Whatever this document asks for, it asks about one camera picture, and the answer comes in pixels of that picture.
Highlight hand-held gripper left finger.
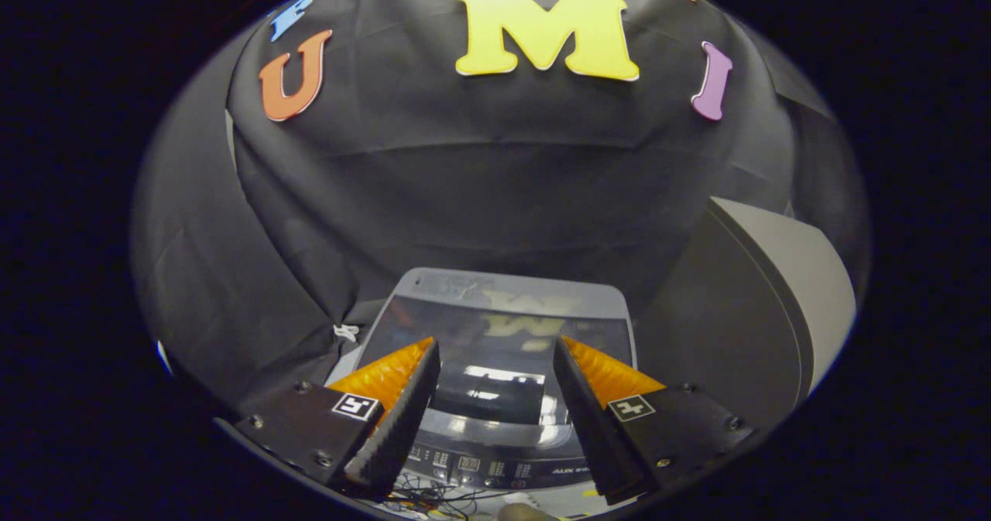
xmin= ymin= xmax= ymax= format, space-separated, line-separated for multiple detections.
xmin=235 ymin=338 xmax=441 ymax=501

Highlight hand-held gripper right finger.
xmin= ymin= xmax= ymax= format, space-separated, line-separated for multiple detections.
xmin=553 ymin=336 xmax=756 ymax=505

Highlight grey top-load washing machine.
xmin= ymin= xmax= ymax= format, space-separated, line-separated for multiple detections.
xmin=325 ymin=268 xmax=640 ymax=508

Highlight beige cabinet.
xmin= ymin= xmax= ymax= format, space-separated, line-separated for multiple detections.
xmin=635 ymin=196 xmax=858 ymax=430

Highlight black backdrop cloth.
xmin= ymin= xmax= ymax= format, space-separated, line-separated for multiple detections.
xmin=130 ymin=0 xmax=868 ymax=410

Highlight thin black cables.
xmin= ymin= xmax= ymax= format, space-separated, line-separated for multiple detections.
xmin=389 ymin=473 xmax=485 ymax=520

